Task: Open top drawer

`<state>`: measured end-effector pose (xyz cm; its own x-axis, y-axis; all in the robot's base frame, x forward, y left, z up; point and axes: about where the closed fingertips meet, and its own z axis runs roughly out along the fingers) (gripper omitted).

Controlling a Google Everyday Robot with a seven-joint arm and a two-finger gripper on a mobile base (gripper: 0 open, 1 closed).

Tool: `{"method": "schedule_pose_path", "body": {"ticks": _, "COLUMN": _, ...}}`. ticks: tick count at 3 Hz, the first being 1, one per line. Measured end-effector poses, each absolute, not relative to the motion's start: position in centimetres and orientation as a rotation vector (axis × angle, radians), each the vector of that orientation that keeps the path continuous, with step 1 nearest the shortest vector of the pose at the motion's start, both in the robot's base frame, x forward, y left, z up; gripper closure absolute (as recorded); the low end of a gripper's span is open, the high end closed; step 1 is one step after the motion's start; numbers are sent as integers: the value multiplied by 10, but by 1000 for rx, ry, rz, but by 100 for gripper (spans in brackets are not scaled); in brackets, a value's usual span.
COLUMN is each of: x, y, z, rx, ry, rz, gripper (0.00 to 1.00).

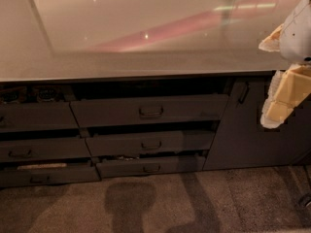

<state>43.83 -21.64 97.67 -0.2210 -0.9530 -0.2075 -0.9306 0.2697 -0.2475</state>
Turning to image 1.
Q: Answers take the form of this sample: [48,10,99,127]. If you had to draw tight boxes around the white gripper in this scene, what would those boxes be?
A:
[259,0,311,129]

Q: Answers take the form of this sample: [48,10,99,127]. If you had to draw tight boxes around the dark snack packets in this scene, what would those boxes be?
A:
[0,85,63,104]

